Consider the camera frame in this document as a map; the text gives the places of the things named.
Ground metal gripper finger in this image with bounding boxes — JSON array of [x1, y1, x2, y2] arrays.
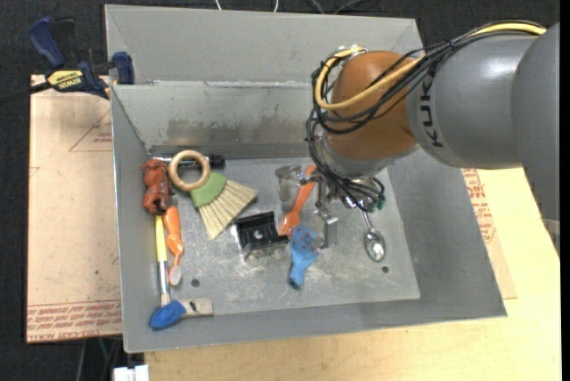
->
[[322, 214, 340, 249], [313, 197, 331, 223]]

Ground orange plastic fork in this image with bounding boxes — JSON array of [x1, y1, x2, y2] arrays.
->
[[278, 164, 319, 239]]

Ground blue rubber balloon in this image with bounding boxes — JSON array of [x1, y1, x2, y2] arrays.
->
[[288, 223, 323, 291]]

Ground clear glass cup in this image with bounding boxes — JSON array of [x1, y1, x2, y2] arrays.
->
[[274, 164, 309, 212]]

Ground silver metal spoon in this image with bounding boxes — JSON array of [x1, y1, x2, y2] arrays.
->
[[361, 209, 387, 263]]

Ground grey metal bin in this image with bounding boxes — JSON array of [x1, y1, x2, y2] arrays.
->
[[104, 4, 508, 354]]

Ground green hand broom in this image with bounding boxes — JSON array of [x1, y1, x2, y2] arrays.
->
[[189, 171, 259, 241]]

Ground black marker pen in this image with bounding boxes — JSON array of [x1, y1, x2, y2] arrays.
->
[[151, 152, 227, 170]]

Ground orange toothbrush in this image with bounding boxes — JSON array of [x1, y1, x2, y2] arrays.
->
[[161, 206, 185, 287]]

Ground beige flat piece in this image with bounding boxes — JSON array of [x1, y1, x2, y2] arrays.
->
[[182, 297, 215, 319]]

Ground red-brown toy animal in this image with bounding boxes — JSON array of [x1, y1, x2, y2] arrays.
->
[[141, 158, 175, 215]]

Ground pale wooden ring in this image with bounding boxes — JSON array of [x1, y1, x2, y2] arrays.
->
[[167, 149, 212, 194]]

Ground yellow handled brush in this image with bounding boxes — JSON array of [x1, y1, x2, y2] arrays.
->
[[153, 214, 172, 306]]

